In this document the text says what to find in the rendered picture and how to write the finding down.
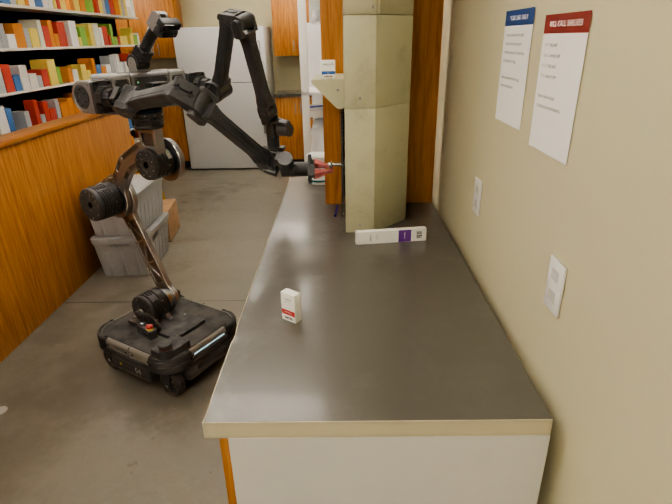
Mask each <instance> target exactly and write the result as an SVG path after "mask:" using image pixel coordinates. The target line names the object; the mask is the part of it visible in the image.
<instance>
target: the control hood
mask: <svg viewBox="0 0 672 504"><path fill-rule="evenodd" d="M311 82H312V84H313V85H314V86H315V87H316V88H317V89H318V90H319V91H320V92H321V93H322V94H323V95H324V96H325V97H326V98H327V99H328V100H329V101H330V102H331V103H332V104H333V105H334V106H335V107H336V108H338V109H344V74H343V73H335V78H326V79H321V74H315V76H314V77H313V79H312V80H311Z"/></svg>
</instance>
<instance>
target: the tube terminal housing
mask: <svg viewBox="0 0 672 504"><path fill-rule="evenodd" d="M412 34H413V16H412V15H344V16H343V52H344V60H343V73H344V118H345V200H346V217H345V218H346V232H355V230H369V229H383V228H385V227H388V226H390V225H393V224H395V223H398V222H400V221H403V220H405V214H406V188H407V163H408V137H409V112H410V85H411V59H412Z"/></svg>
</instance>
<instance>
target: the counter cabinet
mask: <svg viewBox="0 0 672 504"><path fill-rule="evenodd" d="M550 436H551V435H518V436H406V437H295V438H220V439H219V441H220V448H221V455H222V462H223V468H224V475H225V482H226V488H227V495H228V502H229V504H537V501H538V496H539V491H540V486H541V481H542V476H543V471H544V466H545V461H546V456H547V451H548V446H549V441H550Z"/></svg>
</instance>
